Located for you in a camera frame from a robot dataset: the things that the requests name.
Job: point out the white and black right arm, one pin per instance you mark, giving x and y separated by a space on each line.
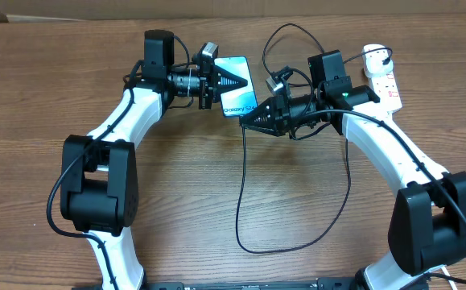
428 225

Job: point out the blue-framed smartphone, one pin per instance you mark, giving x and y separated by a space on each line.
241 101

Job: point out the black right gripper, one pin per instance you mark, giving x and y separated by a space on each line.
279 113

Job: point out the white power strip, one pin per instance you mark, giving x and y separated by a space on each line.
386 88

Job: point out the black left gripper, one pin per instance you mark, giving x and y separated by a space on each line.
214 81

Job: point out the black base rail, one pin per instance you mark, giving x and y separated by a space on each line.
335 283

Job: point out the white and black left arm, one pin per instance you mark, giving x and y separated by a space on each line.
96 195

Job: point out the white charger plug adapter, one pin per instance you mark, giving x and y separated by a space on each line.
377 60

